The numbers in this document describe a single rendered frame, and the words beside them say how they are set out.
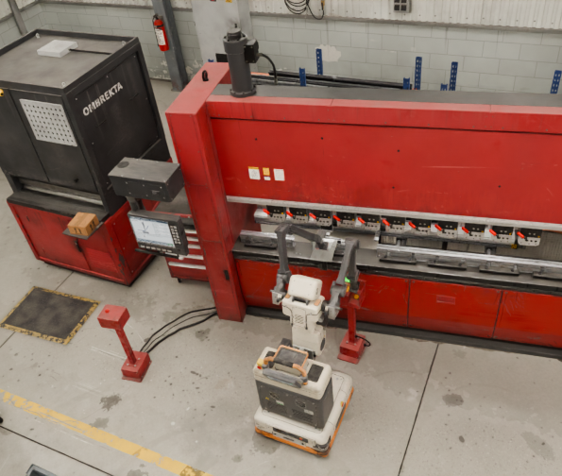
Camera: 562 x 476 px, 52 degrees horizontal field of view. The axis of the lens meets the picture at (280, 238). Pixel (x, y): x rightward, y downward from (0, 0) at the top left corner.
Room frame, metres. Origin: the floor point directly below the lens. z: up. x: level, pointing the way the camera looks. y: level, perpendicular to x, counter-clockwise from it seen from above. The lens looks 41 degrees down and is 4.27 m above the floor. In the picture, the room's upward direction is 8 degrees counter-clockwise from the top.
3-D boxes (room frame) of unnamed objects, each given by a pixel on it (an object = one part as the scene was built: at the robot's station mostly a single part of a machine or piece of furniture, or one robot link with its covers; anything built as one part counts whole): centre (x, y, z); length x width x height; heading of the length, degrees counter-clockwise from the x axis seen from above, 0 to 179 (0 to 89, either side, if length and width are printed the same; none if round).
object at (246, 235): (3.91, 0.11, 0.92); 0.50 x 0.06 x 0.10; 69
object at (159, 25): (9.04, 1.42, 1.04); 0.18 x 0.17 x 0.56; 61
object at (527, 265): (3.28, -1.58, 0.92); 1.67 x 0.06 x 0.10; 69
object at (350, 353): (3.27, -0.50, 0.06); 0.25 x 0.20 x 0.12; 149
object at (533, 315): (3.45, -0.99, 0.41); 3.00 x 0.21 x 0.83; 69
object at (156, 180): (3.71, 0.95, 1.53); 0.51 x 0.25 x 0.85; 65
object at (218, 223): (4.23, 0.45, 1.15); 0.85 x 0.25 x 2.30; 159
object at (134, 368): (3.39, 1.49, 0.41); 0.25 x 0.20 x 0.83; 159
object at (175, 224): (3.61, 0.94, 1.42); 0.45 x 0.12 x 0.36; 65
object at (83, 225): (4.36, 1.84, 1.04); 0.30 x 0.26 x 0.12; 61
